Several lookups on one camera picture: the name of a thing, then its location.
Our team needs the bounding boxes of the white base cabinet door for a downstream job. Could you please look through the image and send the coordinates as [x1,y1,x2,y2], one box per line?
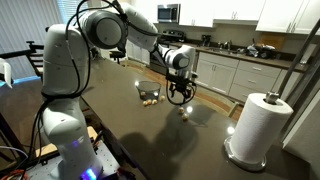
[195,59,218,88]
[210,63,236,95]

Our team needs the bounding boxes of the pile of dark kitchenware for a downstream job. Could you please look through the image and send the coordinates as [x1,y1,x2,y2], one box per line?
[245,42,278,60]

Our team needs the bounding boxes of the white plastic object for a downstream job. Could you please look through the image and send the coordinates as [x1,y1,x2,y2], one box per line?
[0,58,14,89]

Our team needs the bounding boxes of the white vertical window blinds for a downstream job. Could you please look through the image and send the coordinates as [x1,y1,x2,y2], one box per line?
[0,0,89,81]

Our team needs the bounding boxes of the brown cutting board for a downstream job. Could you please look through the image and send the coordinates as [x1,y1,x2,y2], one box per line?
[258,32,286,51]

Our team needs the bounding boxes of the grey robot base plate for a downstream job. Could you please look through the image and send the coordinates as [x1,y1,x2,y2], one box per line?
[26,141,121,180]

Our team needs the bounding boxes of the white wall cabinet door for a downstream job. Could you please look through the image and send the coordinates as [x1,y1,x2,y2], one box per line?
[293,0,320,36]
[255,0,305,34]
[178,0,216,28]

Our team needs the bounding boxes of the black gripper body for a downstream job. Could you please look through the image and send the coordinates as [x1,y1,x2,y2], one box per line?
[169,79,193,94]

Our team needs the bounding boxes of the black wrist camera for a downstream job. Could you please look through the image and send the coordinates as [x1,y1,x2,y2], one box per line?
[165,73,178,84]

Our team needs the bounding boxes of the blue flat object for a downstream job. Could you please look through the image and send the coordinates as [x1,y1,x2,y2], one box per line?
[0,75,41,88]

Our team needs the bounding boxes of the orange cables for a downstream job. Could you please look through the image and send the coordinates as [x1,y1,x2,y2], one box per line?
[0,169,29,180]

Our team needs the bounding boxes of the metal paper towel holder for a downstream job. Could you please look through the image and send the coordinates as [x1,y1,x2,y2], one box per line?
[223,91,280,173]

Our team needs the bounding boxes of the white paper towel roll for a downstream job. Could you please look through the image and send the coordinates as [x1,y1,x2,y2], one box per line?
[229,92,294,164]

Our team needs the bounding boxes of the black kitchen stove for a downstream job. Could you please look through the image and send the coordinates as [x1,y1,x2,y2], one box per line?
[149,29,188,76]

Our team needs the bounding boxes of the stainless microwave oven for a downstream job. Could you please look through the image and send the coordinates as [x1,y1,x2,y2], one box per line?
[157,3,182,24]

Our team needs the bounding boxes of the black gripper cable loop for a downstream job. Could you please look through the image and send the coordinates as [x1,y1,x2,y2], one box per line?
[165,78,198,106]

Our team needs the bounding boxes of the grey metal stand pole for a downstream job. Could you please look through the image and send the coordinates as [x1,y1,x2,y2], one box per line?
[275,18,320,101]

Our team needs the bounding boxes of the black slatted chair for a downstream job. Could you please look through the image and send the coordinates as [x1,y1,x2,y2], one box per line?
[0,39,48,81]

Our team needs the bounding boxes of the dark kitchen countertop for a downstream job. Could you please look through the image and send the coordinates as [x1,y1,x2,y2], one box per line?
[169,41,309,73]

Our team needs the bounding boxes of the black stool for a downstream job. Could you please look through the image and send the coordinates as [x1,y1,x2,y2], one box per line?
[109,49,127,65]

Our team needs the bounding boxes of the tan wooden chair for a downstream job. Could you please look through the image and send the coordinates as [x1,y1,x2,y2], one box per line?
[194,84,244,122]

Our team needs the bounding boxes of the white base cabinet unit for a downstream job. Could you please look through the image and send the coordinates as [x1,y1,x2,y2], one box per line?
[125,39,151,66]

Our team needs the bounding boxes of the black coffee maker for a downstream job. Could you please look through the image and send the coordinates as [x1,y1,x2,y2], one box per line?
[200,34,212,48]

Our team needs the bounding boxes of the metal sink faucet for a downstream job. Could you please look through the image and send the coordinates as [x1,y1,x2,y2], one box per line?
[218,39,234,52]

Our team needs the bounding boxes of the white cabinet drawer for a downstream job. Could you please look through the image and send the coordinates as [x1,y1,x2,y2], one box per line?
[228,83,268,103]
[233,69,278,91]
[237,60,283,79]

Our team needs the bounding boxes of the thin white cable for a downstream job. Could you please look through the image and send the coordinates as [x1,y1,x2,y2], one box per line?
[0,145,29,159]

